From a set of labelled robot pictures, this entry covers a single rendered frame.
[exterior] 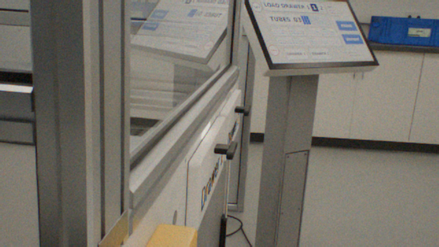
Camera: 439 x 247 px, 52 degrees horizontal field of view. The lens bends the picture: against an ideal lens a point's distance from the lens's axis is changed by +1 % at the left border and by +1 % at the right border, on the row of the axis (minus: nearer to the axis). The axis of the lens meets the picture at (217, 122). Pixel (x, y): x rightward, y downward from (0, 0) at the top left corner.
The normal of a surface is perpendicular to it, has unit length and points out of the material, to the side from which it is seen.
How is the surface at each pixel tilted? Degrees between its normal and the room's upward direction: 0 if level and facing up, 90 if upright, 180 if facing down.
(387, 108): 90
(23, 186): 90
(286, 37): 50
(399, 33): 90
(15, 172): 90
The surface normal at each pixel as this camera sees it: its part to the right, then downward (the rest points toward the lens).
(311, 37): 0.44, -0.43
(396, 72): -0.03, 0.25
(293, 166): 0.52, 0.25
